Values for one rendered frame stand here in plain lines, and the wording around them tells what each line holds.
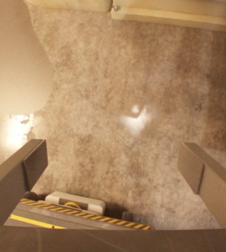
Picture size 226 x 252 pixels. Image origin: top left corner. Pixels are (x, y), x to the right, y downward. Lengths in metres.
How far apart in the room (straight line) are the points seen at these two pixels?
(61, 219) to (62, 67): 0.77
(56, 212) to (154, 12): 1.03
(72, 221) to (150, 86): 0.70
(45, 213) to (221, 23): 1.16
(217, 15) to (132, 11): 0.44
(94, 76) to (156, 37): 0.40
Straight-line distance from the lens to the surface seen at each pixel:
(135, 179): 0.90
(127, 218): 0.81
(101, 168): 0.91
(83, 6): 1.20
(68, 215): 0.64
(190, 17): 1.11
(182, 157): 0.16
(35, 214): 0.69
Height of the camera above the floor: 0.89
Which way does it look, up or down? 81 degrees down
